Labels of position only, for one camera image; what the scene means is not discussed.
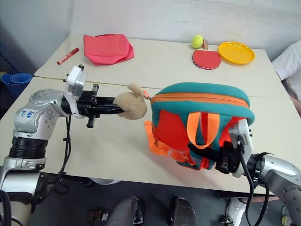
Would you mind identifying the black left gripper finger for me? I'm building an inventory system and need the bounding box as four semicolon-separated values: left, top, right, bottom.
97;96;118;105
96;105;126;116

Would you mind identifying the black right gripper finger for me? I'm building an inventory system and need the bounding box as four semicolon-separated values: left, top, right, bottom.
187;143;223;158
190;152;218;166

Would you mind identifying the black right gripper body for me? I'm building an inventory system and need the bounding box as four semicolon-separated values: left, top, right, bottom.
215;140;242;175

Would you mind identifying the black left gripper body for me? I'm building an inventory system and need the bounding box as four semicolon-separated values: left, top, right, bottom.
76;84;100;129

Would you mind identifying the beige plush charm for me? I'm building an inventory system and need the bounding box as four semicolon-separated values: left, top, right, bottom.
113;82;148;120

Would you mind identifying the orange and teal backpack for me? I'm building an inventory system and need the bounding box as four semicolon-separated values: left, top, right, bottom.
143;81;256;170

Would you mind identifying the white shoe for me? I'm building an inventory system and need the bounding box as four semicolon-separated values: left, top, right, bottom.
226;197;247;221

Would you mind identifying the pink cloth bag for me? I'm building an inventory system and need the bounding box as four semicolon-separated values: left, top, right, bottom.
83;33;135;66

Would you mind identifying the red marker pen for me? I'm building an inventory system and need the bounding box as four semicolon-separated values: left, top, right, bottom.
56;47;80;65

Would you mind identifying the dark rounded shape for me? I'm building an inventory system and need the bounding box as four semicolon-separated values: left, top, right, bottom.
169;196;197;226
112;196;145;226

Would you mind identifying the red table tennis paddle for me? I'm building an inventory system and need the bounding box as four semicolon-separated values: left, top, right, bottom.
192;39;222;71

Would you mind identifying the yellow plastic plate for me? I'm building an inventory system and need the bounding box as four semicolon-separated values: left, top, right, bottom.
218;41;256;65

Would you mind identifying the yellow-green tennis ball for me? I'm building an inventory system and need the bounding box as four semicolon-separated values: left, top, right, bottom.
190;34;204;49

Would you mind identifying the person in white shirt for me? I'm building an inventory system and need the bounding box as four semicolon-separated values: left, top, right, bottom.
271;40;301;116

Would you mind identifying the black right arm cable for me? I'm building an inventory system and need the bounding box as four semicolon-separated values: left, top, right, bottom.
236;140;256;210

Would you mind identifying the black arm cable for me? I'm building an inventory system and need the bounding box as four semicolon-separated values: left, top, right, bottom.
236;140;256;210
48;115;72;189

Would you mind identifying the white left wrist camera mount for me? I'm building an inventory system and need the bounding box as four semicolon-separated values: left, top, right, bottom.
64;65;89;116

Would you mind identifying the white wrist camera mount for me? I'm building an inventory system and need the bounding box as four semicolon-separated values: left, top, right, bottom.
227;119;254;178
64;65;89;116

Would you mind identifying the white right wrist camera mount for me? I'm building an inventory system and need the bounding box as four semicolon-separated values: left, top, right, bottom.
227;119;254;178

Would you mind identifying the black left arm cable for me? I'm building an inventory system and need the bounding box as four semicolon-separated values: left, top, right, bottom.
48;115;72;189

